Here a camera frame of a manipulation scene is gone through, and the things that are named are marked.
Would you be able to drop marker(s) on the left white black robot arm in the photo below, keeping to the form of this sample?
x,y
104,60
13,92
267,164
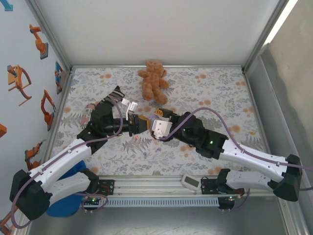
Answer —
x,y
61,159

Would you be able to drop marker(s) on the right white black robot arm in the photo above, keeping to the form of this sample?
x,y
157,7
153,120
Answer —
x,y
256,156

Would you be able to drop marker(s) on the small flag print can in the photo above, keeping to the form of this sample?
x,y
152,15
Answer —
x,y
90,107

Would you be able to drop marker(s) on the black grey striped sock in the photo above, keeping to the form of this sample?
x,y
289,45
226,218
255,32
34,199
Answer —
x,y
117,94

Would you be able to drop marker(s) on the brown teddy bear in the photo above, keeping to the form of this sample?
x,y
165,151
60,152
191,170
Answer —
x,y
152,80

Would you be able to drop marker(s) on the floral patterned tablecloth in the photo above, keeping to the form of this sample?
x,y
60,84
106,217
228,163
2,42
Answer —
x,y
110,78

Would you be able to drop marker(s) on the white digital timer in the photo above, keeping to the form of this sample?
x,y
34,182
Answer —
x,y
191,181

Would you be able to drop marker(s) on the blue orange machine sticker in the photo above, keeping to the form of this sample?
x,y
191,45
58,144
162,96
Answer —
x,y
58,73

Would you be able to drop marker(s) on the electronics board with LEDs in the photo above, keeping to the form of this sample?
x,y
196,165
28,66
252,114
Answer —
x,y
94,200
227,203

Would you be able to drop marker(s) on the orange claw gripper sticker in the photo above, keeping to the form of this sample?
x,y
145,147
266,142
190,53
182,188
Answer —
x,y
13,78

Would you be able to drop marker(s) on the blue cap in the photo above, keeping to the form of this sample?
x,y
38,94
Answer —
x,y
66,208

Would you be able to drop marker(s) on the small orange block sticker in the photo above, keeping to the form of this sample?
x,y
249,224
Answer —
x,y
2,129

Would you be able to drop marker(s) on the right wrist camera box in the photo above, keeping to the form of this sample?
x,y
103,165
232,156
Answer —
x,y
162,126

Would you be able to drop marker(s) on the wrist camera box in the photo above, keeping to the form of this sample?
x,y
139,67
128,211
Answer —
x,y
162,126
133,106

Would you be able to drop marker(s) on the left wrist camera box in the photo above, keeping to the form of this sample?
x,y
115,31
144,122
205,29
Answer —
x,y
133,106

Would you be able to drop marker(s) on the aluminium side frame rail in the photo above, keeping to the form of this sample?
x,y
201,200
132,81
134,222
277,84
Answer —
x,y
60,102
254,98

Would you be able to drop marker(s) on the long aluminium base rail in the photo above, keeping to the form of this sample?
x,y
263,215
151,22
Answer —
x,y
146,186

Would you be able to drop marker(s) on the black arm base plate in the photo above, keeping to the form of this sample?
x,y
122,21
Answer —
x,y
207,187
108,187

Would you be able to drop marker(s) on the short aluminium frame rail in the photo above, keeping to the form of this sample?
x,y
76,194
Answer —
x,y
195,66

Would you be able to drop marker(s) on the aluminium frame post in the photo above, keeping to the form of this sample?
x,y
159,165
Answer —
x,y
49,31
267,31

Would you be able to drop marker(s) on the blue wall sticker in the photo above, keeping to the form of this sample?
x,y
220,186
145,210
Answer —
x,y
7,7

